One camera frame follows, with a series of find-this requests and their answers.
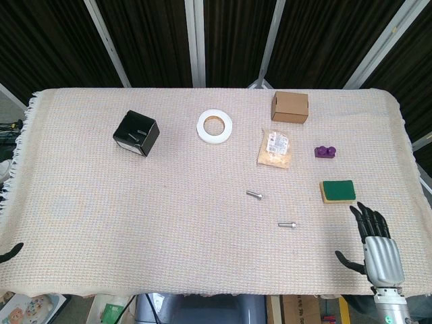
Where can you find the white tape roll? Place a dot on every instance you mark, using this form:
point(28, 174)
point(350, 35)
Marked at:
point(202, 130)

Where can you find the dark metal bolt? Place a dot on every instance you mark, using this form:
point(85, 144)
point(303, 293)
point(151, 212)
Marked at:
point(134, 137)

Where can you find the clear bag of beige parts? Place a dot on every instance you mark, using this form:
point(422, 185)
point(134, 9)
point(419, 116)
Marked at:
point(275, 153)

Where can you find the silver bolt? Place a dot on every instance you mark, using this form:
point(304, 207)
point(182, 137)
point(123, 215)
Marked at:
point(287, 224)
point(254, 194)

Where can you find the purple toy building block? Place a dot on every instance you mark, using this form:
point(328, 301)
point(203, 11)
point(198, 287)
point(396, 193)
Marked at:
point(324, 153)

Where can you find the printed brown carton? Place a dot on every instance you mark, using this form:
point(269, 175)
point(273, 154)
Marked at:
point(297, 310)

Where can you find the white frame post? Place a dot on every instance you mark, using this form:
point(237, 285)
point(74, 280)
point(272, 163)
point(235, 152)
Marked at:
point(196, 44)
point(270, 44)
point(108, 44)
point(381, 44)

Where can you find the black curtain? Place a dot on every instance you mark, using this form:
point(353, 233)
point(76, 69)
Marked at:
point(152, 40)

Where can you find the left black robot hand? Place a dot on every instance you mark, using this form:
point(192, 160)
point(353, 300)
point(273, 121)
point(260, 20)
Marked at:
point(10, 254)

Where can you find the green yellow sponge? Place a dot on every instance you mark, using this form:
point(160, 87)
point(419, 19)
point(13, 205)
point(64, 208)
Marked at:
point(338, 190)

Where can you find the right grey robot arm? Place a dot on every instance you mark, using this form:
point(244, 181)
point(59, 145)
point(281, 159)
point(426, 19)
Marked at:
point(391, 307)

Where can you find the illustrated colourful box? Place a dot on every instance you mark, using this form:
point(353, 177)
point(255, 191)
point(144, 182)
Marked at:
point(30, 308)

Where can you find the beige woven tablecloth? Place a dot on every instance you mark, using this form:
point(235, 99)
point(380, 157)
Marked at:
point(135, 219)

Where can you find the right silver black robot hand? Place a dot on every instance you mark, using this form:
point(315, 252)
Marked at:
point(383, 260)

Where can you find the brown cardboard box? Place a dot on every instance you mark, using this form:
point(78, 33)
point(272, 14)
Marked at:
point(290, 109)

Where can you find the green packet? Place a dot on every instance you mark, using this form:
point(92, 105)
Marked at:
point(113, 314)

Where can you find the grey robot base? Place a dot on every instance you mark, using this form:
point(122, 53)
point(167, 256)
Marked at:
point(209, 310)

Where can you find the black open cardboard box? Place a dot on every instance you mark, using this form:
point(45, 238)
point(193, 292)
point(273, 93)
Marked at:
point(146, 141)

